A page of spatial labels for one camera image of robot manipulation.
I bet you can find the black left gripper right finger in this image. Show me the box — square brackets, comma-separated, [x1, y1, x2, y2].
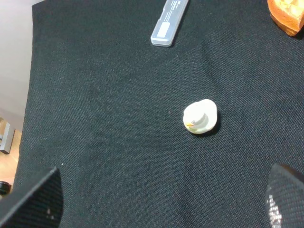
[265, 163, 304, 228]

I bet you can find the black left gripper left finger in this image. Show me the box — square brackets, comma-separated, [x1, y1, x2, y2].
[0, 167, 64, 228]

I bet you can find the white toy duck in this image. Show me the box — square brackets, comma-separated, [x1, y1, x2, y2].
[183, 99, 218, 134]

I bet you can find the black table cloth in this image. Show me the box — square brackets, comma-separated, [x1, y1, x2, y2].
[14, 0, 304, 228]

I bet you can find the orange waffle wedge toy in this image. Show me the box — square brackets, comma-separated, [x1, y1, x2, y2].
[267, 0, 304, 37]

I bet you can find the translucent plastic case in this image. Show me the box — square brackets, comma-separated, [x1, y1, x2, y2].
[150, 0, 189, 47]

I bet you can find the grey metal bracket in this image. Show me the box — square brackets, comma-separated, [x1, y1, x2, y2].
[0, 123, 15, 154]

